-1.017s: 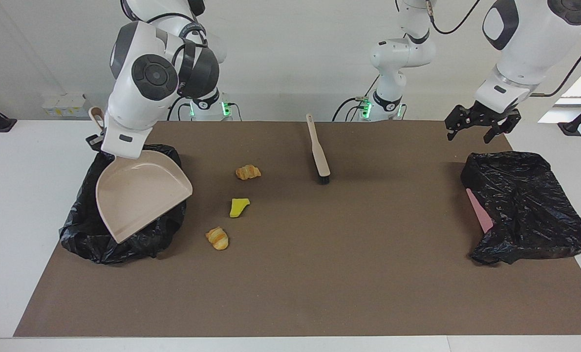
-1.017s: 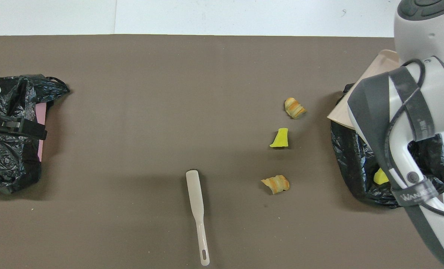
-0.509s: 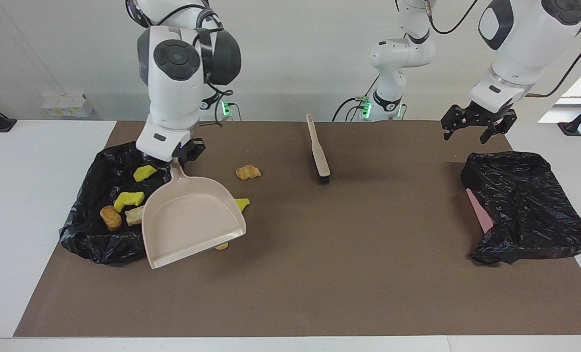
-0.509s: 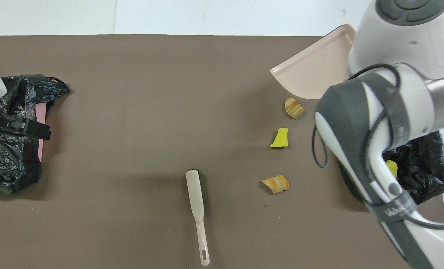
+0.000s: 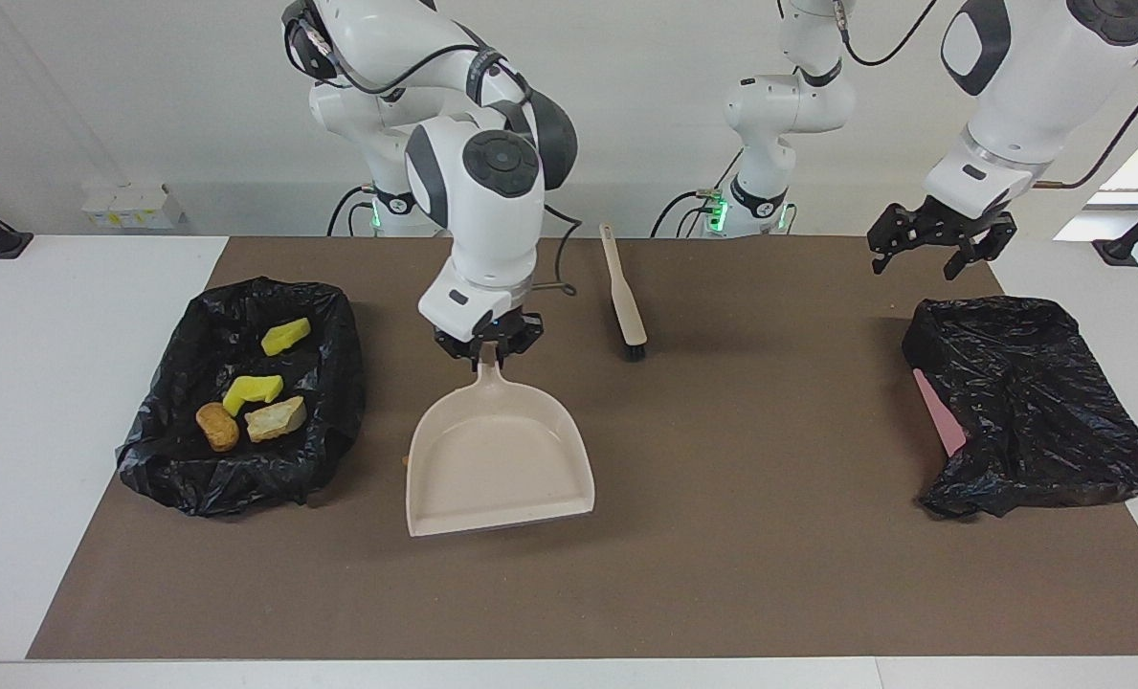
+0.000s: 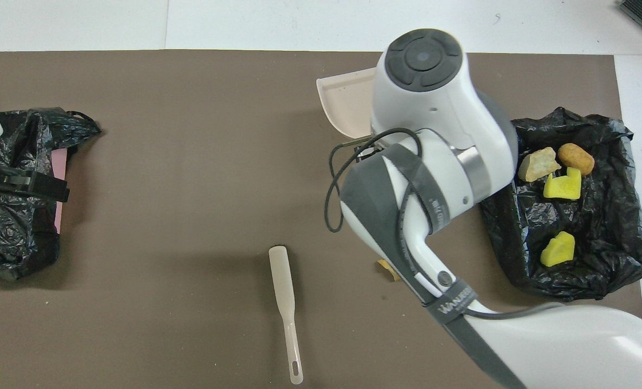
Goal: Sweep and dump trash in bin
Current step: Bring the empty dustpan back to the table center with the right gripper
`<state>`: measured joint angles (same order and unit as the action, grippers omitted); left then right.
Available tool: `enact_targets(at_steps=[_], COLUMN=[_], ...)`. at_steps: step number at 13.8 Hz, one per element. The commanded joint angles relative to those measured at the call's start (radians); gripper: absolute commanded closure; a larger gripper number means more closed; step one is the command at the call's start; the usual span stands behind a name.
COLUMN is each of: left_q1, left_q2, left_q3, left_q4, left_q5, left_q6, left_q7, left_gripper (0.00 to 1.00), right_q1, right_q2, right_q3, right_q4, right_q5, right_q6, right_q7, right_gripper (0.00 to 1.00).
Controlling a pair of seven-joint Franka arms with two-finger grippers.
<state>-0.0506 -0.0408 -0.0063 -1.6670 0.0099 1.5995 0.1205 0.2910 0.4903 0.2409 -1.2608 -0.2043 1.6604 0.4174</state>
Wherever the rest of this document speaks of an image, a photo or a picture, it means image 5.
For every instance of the yellow and green sponge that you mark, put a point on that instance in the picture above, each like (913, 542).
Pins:
(253, 389)

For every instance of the pale toy bread slice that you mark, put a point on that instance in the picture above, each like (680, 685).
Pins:
(277, 419)

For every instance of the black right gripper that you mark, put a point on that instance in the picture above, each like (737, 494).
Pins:
(458, 343)

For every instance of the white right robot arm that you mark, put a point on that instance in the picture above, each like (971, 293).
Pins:
(492, 220)

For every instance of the black trash bag pink bin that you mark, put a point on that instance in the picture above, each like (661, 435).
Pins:
(1037, 411)

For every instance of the beige hand brush black bristles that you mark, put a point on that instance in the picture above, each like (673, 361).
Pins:
(626, 306)

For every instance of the white wall socket box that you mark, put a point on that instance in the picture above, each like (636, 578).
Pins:
(133, 206)

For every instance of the plain yellow sponge piece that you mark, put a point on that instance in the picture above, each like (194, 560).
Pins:
(286, 337)

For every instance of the beige plastic dustpan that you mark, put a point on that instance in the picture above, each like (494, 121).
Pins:
(497, 459)

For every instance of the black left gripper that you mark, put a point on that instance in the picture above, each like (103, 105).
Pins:
(951, 230)

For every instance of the brown table mat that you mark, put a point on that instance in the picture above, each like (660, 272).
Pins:
(568, 593)

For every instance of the brown toy bread roll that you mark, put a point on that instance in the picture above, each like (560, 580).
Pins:
(217, 427)

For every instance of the pink plastic bin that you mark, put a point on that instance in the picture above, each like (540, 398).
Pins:
(942, 411)

